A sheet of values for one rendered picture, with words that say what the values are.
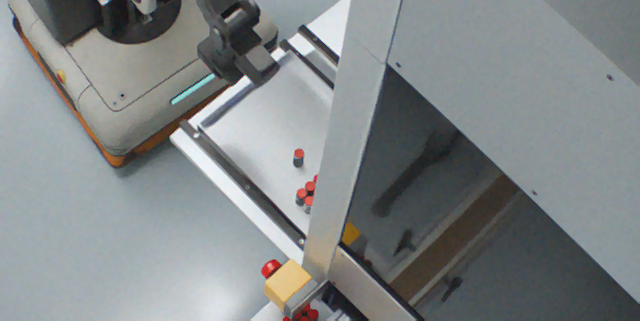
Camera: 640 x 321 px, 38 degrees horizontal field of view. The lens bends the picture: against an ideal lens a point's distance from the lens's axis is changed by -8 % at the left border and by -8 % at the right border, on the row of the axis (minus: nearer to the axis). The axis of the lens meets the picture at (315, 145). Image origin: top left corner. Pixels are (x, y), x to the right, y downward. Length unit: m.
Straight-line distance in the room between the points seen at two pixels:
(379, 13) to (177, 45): 1.87
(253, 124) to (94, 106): 0.83
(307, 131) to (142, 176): 1.02
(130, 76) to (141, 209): 0.41
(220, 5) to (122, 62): 1.25
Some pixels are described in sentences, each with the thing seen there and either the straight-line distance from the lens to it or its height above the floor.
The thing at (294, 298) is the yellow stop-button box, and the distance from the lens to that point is 1.81.
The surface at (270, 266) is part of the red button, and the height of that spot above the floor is 1.01.
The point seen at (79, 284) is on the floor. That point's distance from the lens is 2.93.
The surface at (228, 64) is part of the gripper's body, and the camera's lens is 1.81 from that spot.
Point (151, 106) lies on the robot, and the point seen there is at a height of 0.27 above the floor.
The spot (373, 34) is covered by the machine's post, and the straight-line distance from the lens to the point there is 1.10.
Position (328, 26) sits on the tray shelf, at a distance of 2.23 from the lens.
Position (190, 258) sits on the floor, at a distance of 2.92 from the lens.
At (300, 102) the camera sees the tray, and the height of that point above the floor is 0.88.
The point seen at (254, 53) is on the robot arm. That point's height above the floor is 1.28.
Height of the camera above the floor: 2.77
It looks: 65 degrees down
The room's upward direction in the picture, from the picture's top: 10 degrees clockwise
